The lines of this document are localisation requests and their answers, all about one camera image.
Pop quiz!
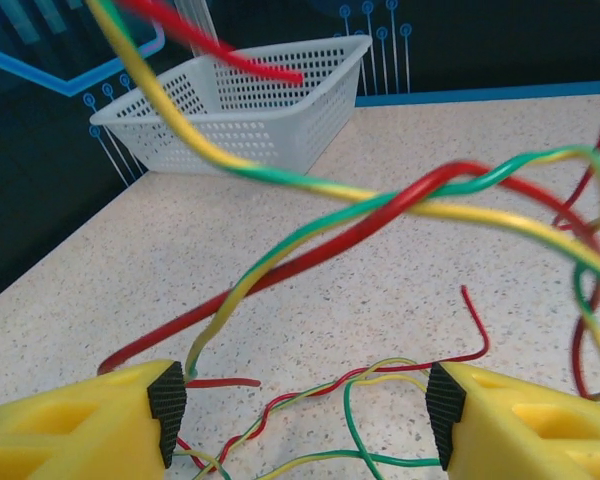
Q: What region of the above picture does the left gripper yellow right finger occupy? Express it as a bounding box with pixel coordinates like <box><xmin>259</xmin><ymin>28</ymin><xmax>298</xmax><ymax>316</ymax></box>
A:
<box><xmin>423</xmin><ymin>362</ymin><xmax>600</xmax><ymax>480</ymax></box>

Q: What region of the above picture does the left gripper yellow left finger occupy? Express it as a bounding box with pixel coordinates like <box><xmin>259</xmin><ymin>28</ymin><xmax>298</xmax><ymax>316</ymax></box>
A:
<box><xmin>0</xmin><ymin>358</ymin><xmax>189</xmax><ymax>480</ymax></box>

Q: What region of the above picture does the yellow-green striped cable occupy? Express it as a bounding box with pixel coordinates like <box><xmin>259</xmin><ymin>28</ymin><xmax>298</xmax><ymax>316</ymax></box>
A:
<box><xmin>183</xmin><ymin>144</ymin><xmax>600</xmax><ymax>401</ymax></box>
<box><xmin>84</xmin><ymin>0</ymin><xmax>600</xmax><ymax>296</ymax></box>
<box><xmin>259</xmin><ymin>372</ymin><xmax>444</xmax><ymax>480</ymax></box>
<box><xmin>169</xmin><ymin>357</ymin><xmax>431</xmax><ymax>480</ymax></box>

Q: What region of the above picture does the red cable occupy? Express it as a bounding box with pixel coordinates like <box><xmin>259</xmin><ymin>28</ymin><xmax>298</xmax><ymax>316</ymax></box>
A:
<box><xmin>114</xmin><ymin>0</ymin><xmax>305</xmax><ymax>85</ymax></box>
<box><xmin>97</xmin><ymin>29</ymin><xmax>600</xmax><ymax>401</ymax></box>
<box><xmin>177</xmin><ymin>284</ymin><xmax>491</xmax><ymax>474</ymax></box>

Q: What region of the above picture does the white perforated plastic basket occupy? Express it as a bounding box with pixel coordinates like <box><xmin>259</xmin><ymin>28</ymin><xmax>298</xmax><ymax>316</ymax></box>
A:
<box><xmin>88</xmin><ymin>33</ymin><xmax>374</xmax><ymax>176</ymax></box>

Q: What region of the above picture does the aluminium frame post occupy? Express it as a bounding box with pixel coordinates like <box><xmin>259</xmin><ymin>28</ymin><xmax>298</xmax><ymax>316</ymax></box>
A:
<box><xmin>172</xmin><ymin>0</ymin><xmax>217</xmax><ymax>59</ymax></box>

